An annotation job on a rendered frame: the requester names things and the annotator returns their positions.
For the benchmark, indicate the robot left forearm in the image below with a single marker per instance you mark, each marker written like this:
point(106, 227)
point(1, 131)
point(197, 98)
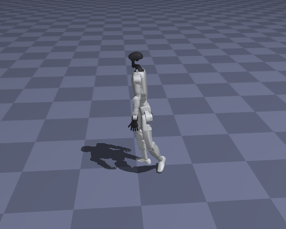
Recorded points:
point(136, 105)

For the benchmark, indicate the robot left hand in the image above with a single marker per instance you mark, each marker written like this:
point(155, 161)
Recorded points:
point(134, 124)

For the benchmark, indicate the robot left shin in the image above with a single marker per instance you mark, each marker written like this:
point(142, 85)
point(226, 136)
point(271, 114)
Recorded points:
point(155, 152)

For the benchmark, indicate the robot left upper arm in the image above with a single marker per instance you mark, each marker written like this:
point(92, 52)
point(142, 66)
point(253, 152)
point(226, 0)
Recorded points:
point(137, 80)

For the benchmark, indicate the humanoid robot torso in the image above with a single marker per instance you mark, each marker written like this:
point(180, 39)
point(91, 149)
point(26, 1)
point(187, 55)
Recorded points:
point(144, 106)

